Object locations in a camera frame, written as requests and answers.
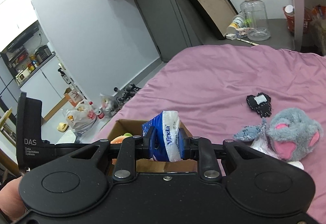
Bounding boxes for person's left hand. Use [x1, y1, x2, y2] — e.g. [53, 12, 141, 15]
[1, 177, 26, 222]

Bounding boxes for grey sneakers pair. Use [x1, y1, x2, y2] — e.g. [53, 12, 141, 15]
[117, 83, 141, 104]

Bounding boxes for small orange cardboard box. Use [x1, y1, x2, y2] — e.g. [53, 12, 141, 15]
[64, 87, 83, 107]

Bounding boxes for yellow slippers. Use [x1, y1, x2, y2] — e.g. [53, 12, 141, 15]
[57, 123, 68, 132]

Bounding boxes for tied clear trash bag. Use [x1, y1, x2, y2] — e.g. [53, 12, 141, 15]
[99, 93, 120, 117]

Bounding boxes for white kitchen cabinet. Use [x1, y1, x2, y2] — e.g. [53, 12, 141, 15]
[0, 53, 75, 123]

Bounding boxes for brown cardboard box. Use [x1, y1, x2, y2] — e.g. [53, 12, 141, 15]
[107, 119, 198, 176]

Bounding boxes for clear bag of white beads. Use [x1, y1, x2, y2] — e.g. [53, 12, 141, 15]
[250, 137, 279, 159]

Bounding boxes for blue Vinda tissue pack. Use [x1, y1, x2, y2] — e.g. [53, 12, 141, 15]
[142, 110, 182, 162]

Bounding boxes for large clear water jug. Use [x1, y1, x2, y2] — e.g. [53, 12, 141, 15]
[240, 0, 271, 42]

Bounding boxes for grey pink plush toy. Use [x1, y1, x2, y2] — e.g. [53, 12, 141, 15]
[266, 108, 324, 162]

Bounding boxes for small grey blue fabric piece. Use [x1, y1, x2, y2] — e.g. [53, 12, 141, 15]
[233, 118, 267, 142]

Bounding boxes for small bottle red label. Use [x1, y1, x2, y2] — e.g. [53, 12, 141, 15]
[89, 101, 105, 119]

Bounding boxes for black stitched felt toy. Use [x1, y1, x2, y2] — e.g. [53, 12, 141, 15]
[246, 92, 272, 117]

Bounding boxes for white round soft object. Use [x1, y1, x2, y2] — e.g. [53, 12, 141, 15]
[288, 161, 304, 170]

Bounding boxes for grey door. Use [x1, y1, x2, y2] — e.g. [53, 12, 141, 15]
[134, 0, 202, 62]

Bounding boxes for pink bed sheet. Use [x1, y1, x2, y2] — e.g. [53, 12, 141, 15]
[91, 44, 326, 224]

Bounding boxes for burger plush toy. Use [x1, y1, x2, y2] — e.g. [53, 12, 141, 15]
[110, 133, 133, 144]

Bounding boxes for white plastic shopping bag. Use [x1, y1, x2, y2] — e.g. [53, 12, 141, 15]
[62, 100, 97, 133]

